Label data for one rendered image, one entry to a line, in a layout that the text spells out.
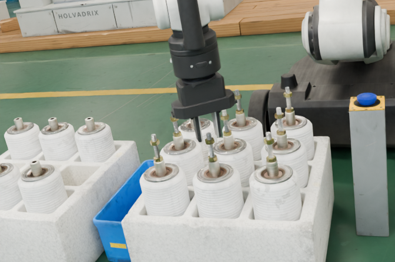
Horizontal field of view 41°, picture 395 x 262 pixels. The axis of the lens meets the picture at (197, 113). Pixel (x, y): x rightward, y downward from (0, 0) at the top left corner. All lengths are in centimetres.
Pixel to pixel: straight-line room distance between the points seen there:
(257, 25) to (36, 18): 153
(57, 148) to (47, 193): 26
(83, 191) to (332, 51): 69
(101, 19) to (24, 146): 206
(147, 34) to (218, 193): 234
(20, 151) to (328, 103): 86
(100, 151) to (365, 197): 66
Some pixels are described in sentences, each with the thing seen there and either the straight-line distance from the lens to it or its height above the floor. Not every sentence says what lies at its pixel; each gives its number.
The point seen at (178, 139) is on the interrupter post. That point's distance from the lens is 120.
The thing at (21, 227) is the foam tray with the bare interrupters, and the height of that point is 16.
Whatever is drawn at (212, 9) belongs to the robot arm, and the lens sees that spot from 94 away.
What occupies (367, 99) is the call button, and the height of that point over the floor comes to 33.
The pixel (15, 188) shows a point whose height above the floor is 21.
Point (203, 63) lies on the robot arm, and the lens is 94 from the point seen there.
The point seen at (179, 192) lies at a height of 22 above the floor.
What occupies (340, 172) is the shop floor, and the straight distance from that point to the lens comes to 155.
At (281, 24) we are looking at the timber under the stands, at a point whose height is 4.
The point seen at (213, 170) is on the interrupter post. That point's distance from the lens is 106.
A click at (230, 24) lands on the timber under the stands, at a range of 310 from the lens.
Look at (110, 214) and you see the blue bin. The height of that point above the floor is 9.
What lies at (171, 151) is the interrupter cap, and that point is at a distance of 120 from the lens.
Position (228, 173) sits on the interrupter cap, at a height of 25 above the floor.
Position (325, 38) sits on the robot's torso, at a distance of 135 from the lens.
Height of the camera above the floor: 76
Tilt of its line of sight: 22 degrees down
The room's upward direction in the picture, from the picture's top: 10 degrees counter-clockwise
